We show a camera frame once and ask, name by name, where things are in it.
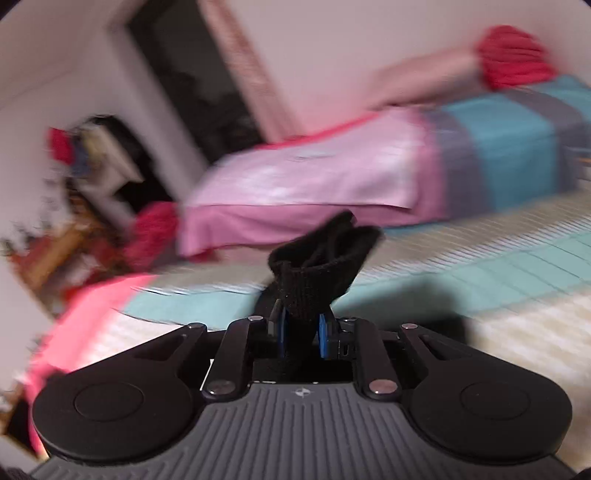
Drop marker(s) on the blue grey pink blanket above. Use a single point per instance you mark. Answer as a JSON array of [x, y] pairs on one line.
[[508, 138], [300, 184]]

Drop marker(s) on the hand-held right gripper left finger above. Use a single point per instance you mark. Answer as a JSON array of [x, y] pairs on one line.
[[281, 330]]

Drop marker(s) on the red cloth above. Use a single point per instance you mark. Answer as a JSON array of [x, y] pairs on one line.
[[154, 235]]

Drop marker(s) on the pink bolster with red end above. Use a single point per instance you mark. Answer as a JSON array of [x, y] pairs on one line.
[[512, 60]]

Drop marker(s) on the bright pink blanket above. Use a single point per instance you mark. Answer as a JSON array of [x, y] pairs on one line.
[[87, 323]]

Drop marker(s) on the cluttered white shelf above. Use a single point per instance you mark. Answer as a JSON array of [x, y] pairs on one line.
[[115, 161]]

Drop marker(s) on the zigzag quilt with teal border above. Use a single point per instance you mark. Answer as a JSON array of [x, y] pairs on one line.
[[508, 277]]

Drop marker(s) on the wooden furniture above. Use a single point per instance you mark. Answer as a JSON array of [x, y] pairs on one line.
[[51, 258]]

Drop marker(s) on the black sock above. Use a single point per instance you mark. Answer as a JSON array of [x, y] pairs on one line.
[[314, 277]]

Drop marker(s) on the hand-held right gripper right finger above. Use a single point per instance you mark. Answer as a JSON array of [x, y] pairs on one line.
[[325, 337]]

